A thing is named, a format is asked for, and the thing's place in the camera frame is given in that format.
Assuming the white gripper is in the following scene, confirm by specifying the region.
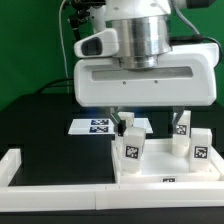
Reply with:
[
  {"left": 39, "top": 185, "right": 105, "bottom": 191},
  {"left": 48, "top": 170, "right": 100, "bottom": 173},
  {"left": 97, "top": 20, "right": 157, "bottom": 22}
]
[{"left": 74, "top": 43, "right": 219, "bottom": 136}]

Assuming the white square table top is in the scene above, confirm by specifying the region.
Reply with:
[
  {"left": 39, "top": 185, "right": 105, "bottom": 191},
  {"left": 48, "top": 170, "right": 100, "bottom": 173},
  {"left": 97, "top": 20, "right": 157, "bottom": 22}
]
[{"left": 111, "top": 139, "right": 224, "bottom": 184}]

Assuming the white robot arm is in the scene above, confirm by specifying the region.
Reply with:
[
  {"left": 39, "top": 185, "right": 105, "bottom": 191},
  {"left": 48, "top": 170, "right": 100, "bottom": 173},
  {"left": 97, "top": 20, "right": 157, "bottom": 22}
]
[{"left": 74, "top": 0, "right": 221, "bottom": 135}]

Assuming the white sheet with tags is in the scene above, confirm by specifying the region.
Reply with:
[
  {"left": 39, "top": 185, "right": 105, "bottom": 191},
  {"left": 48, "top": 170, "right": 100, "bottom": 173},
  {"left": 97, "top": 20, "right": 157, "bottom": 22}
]
[{"left": 68, "top": 118, "right": 153, "bottom": 135}]

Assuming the white U-shaped fence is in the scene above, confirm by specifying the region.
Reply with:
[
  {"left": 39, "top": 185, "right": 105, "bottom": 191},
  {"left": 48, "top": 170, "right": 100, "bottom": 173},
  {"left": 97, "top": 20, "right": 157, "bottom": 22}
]
[{"left": 0, "top": 149, "right": 224, "bottom": 212}]

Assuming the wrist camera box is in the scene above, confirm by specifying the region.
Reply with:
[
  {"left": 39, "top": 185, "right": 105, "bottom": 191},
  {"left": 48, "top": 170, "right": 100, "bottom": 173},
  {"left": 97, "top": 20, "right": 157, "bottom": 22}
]
[{"left": 74, "top": 28, "right": 119, "bottom": 58}]

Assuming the black cable at base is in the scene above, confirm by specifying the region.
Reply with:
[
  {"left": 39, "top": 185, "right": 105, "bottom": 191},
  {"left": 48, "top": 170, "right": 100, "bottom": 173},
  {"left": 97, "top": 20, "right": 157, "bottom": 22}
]
[{"left": 34, "top": 77, "right": 76, "bottom": 95}]

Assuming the white cable behind robot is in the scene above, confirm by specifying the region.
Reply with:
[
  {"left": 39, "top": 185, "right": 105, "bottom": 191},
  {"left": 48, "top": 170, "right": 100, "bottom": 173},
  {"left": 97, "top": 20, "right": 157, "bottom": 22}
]
[{"left": 57, "top": 0, "right": 70, "bottom": 80}]

